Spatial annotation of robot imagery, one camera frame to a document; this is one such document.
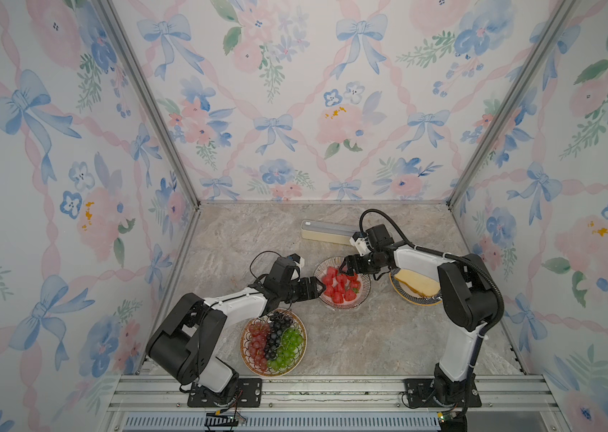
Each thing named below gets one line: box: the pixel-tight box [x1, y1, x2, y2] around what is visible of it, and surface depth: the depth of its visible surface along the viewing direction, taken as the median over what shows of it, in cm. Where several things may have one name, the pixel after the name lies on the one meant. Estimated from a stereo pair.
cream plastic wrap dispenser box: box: [300, 219, 358, 245], surface depth 109 cm
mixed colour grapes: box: [247, 311, 304, 371], surface depth 81 cm
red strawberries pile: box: [321, 266, 362, 304], surface depth 92 cm
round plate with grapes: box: [240, 307, 308, 378], surface depth 80 cm
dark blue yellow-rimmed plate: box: [388, 268, 443, 306], surface depth 94 cm
